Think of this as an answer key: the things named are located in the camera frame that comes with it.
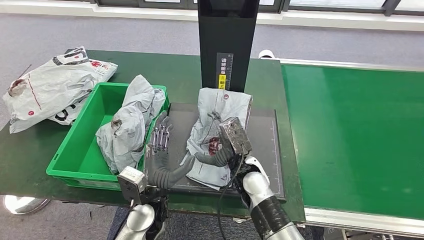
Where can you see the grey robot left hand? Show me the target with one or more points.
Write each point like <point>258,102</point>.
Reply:
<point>159,172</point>

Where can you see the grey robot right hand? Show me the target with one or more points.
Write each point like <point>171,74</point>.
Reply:
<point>215,160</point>

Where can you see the black inbound scanner machine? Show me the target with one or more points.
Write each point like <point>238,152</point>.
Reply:
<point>261,139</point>

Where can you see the green conveyor belt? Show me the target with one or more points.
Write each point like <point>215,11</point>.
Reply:
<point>348,132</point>

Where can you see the dark blue floor mat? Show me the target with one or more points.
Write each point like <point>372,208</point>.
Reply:
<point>198,228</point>

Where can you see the green plastic crate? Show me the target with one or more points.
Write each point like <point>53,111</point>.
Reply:
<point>82,149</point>

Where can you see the dark green table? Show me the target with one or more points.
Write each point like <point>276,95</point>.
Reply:
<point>185,73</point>

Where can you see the black yellow ruler label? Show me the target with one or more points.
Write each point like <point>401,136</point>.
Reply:
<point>225,66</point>

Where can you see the white bag with black print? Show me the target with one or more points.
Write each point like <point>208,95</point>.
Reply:
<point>102,69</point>

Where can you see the chrome round base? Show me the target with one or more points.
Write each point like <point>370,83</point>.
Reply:
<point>23,204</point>

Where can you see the crumpled white red-line bag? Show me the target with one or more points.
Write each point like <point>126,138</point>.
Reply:
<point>46,89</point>

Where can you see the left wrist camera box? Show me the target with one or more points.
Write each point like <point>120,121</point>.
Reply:
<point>132,187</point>

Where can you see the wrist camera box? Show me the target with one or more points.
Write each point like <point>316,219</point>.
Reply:
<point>132,187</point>
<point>235,136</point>

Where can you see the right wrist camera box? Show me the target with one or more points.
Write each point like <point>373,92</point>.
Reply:
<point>235,136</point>

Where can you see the white table bracket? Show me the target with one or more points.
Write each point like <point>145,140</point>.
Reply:
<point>242,220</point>

